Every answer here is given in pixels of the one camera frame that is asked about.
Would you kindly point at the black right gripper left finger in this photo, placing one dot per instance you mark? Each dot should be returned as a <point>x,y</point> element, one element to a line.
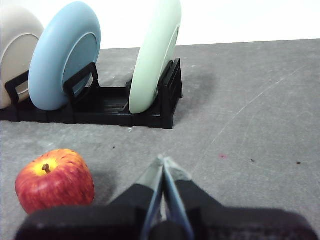
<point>82,222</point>

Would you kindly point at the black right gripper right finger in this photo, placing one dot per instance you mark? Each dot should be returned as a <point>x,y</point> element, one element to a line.
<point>237,225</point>

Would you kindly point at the red apple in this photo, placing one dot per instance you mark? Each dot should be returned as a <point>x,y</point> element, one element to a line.
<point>55,185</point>

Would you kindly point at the pale cream round plate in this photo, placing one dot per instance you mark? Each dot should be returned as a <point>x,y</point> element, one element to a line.
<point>17,37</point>

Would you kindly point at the black plastic plate rack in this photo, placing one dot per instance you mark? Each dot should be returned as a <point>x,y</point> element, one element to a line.
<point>105,110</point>

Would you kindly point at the blue round plate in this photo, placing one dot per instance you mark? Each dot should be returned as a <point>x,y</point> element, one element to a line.
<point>52,50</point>

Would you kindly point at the pale green round plate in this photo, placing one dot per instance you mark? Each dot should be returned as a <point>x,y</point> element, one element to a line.
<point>155,50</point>

